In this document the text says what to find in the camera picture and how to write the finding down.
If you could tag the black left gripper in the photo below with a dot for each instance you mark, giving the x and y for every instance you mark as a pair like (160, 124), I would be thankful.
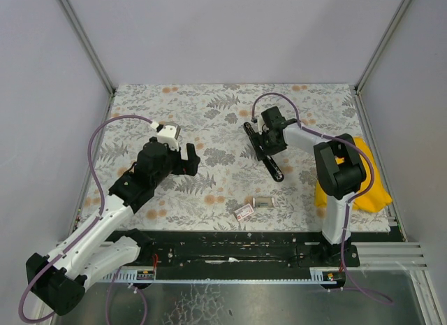
(186, 163)

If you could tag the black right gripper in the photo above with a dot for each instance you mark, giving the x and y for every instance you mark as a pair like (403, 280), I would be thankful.
(262, 147)

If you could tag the red white staple box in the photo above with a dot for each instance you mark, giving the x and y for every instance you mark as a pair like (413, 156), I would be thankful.
(244, 212)

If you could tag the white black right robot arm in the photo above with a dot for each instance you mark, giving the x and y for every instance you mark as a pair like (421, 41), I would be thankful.
(339, 168)

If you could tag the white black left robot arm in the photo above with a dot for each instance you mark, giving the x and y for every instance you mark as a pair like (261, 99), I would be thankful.
(61, 277)

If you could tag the floral patterned table mat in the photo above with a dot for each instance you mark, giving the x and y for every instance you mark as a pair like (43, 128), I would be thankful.
(229, 176)

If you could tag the yellow Snoopy cloth pouch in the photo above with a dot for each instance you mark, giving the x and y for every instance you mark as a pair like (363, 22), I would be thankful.
(375, 200)

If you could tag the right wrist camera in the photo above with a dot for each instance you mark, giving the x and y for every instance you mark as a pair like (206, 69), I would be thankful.
(272, 117)

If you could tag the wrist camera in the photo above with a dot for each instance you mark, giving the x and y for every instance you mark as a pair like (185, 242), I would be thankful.
(272, 117)
(168, 134)

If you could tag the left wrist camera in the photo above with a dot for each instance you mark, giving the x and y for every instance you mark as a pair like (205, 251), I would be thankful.
(168, 134)

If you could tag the white slotted cable duct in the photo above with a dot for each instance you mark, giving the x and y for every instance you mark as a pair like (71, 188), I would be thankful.
(230, 273)

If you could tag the aluminium frame post right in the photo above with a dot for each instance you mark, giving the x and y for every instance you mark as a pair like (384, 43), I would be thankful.
(384, 41)

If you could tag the aluminium frame post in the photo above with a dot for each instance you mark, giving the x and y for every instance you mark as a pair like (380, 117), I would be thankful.
(384, 41)
(80, 33)

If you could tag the aluminium frame post left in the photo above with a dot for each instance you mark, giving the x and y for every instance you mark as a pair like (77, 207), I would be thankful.
(80, 33)

